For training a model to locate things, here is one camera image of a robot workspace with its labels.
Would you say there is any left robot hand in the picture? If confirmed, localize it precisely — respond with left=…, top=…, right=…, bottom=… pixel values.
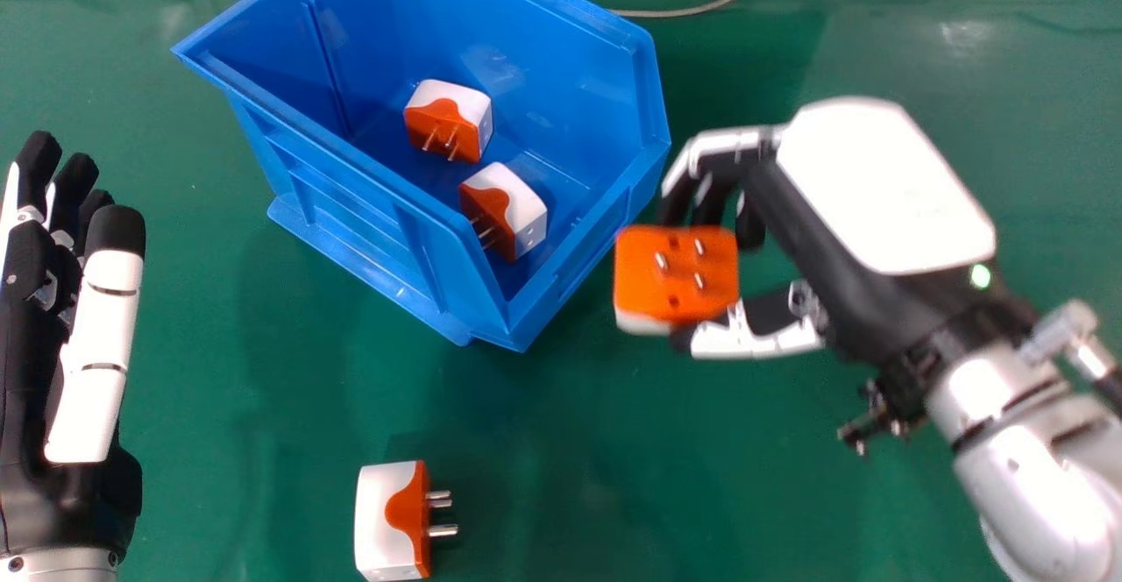
left=0, top=131, right=147, bottom=567

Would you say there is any blue plastic bin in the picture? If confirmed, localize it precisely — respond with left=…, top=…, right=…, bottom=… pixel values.
left=172, top=0, right=672, bottom=353

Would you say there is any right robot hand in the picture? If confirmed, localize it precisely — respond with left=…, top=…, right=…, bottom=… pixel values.
left=656, top=96, right=1040, bottom=367

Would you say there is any white-and-orange plug adapter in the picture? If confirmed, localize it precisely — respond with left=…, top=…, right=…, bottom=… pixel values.
left=354, top=460, right=459, bottom=582
left=403, top=79, right=494, bottom=164
left=458, top=161, right=549, bottom=263
left=613, top=224, right=742, bottom=337

